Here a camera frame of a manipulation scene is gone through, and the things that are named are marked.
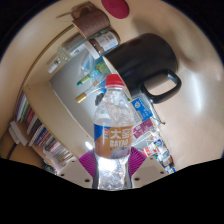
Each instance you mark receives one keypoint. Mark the black mug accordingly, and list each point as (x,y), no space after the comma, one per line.
(143,60)

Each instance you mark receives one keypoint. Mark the tall clear glass bottle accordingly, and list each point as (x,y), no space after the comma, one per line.
(66,51)

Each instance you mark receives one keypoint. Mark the red and white canister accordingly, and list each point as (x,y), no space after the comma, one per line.
(151,149)

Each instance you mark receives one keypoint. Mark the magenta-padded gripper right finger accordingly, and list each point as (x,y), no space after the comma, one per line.
(150,170)

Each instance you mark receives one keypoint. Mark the yellow-capped glass bottle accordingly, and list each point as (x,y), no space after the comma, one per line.
(87,94)

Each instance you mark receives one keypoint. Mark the green-capped glass bottle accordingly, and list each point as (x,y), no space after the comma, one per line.
(85,80)

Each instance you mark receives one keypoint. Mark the shelf light bar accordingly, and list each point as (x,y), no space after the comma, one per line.
(88,145)

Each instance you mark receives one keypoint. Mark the pink box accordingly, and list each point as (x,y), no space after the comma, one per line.
(143,127)

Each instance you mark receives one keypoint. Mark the white-lidded brown jar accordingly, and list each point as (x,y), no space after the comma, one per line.
(105,41)

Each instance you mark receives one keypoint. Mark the blue and white box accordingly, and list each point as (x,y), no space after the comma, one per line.
(141,109)

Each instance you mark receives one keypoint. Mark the clear red-capped drink bottle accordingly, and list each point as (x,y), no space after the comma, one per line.
(113,140)

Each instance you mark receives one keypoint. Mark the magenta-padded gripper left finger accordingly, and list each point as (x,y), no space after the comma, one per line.
(73,171)

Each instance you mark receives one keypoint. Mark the wooden shelf unit with books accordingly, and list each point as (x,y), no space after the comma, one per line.
(50,110)

